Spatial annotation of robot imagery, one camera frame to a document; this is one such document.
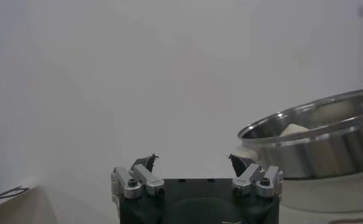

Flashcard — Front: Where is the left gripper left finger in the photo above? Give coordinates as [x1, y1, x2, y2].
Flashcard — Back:
[110, 153, 166, 200]

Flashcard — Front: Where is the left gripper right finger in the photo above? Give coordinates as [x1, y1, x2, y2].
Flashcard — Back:
[228, 153, 284, 198]

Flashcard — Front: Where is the white steamed baozi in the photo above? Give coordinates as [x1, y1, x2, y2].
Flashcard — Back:
[279, 123, 310, 137]

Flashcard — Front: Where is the stainless steel steamer basket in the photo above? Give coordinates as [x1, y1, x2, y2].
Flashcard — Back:
[237, 88, 363, 180]

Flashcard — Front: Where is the white electric cooker base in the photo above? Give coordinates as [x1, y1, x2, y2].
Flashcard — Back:
[233, 145, 363, 224]

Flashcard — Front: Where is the thin black cable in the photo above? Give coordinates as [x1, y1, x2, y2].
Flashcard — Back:
[0, 186, 30, 203]

